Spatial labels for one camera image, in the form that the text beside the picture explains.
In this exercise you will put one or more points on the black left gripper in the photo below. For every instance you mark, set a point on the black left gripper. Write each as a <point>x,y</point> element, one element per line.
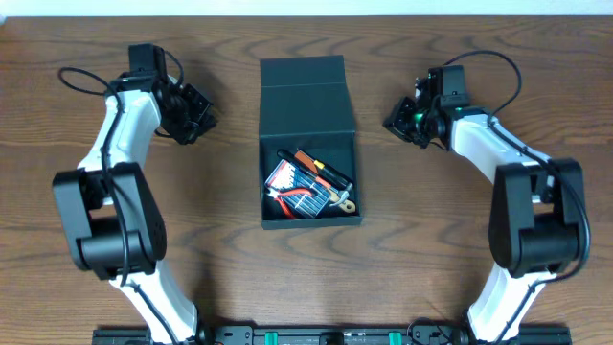
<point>197,111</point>

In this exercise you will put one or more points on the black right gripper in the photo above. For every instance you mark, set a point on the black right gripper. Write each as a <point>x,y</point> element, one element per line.
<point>387,122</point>

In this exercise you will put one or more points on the black handled claw hammer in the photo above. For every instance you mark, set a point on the black handled claw hammer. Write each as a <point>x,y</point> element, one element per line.
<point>287,156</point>

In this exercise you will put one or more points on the orange scraper wooden handle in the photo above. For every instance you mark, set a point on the orange scraper wooden handle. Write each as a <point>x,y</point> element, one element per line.
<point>344,203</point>

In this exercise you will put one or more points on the black handled screwdriver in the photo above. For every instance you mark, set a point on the black handled screwdriver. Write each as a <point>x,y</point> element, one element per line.
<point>326,171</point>

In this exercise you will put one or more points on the black gift box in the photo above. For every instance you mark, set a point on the black gift box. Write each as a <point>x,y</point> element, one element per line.
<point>306,105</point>

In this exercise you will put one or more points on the red handled cutting pliers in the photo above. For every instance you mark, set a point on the red handled cutting pliers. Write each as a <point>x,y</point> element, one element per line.
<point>305,201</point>

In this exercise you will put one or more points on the blue precision screwdriver set case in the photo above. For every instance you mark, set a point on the blue precision screwdriver set case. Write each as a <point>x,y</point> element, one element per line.
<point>286,176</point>

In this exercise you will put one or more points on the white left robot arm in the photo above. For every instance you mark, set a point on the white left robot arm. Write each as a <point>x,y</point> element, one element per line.
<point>111,221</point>

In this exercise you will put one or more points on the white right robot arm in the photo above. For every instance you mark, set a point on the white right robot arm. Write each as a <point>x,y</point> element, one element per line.
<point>538,230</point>

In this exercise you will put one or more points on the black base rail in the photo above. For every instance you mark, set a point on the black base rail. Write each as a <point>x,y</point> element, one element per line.
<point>417,334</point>

